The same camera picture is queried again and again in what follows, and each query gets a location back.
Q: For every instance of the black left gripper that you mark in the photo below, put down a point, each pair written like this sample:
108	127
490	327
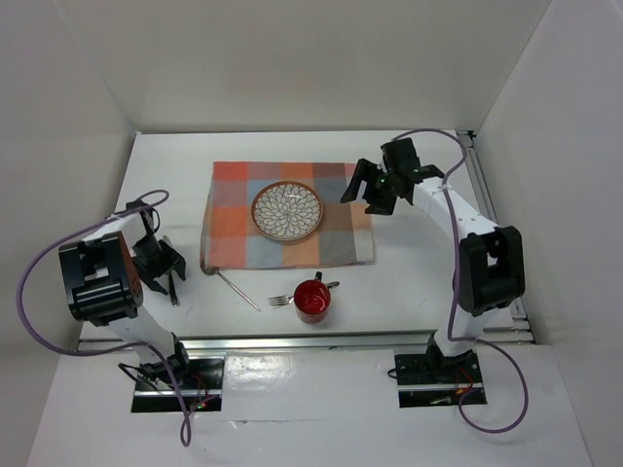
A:
171	259

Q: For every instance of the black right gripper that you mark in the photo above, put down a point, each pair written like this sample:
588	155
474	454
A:
366	170

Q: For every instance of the silver butter knife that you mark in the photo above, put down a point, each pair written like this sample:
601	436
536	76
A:
171	285

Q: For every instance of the silver slotted spoon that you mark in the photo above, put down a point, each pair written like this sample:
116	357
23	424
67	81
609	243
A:
214	271

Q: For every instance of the floral patterned brown-rimmed plate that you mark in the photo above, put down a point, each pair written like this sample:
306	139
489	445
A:
286	211

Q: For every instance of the checkered orange blue cloth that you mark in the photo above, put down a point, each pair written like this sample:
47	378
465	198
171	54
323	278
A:
230	240

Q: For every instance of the silver fork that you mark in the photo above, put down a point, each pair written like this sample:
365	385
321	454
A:
287	300

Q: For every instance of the red ceramic mug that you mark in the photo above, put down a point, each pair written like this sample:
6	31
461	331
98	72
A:
312	299

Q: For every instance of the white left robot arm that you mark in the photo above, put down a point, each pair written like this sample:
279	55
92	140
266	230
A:
104	275

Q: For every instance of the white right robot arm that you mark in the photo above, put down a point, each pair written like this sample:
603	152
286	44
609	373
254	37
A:
489	271

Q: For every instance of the aluminium right side rail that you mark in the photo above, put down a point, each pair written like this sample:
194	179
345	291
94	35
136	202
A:
510	324

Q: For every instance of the aluminium rail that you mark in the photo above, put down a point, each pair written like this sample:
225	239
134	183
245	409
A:
321	342
510	324

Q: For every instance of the aluminium front rail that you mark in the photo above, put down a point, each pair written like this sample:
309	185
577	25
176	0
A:
321	342

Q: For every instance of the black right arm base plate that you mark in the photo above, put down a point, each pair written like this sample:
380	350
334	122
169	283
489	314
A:
419	385

